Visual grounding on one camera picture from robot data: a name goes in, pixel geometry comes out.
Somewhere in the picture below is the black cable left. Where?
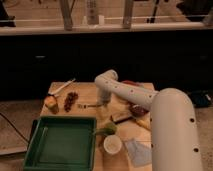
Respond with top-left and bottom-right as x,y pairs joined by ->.
0,112 -> 31,145

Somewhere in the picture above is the dark brown bowl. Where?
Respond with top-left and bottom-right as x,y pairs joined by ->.
129,104 -> 148,117

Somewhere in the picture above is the yellow banana toy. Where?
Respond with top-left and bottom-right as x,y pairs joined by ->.
136,119 -> 151,131

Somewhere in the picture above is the green vegetable toy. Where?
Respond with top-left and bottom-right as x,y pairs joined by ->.
94,122 -> 117,136

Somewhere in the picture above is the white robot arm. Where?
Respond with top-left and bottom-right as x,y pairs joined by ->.
94,70 -> 203,171

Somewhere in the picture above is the orange bowl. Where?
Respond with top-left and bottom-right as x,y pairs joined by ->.
121,80 -> 143,87

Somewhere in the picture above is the grey blue cloth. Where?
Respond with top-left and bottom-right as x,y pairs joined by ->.
124,139 -> 152,167

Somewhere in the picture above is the brown black sponge block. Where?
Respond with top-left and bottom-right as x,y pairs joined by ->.
111,112 -> 132,124

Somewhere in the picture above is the white cup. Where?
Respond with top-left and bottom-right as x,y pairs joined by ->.
103,135 -> 122,155

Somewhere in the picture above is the silver fork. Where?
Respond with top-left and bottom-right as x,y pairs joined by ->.
77,104 -> 102,109

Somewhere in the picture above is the bunch of red grapes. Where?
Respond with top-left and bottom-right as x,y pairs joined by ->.
64,92 -> 78,112

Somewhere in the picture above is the white handled knife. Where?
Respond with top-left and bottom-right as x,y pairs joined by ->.
48,78 -> 76,97

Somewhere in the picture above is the white remote control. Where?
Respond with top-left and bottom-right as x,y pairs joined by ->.
86,0 -> 99,25

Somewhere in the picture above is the yellow orange fruit toy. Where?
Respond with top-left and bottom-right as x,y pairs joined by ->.
44,96 -> 59,114

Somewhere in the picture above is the green plastic tray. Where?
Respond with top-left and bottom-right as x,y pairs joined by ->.
23,116 -> 96,171

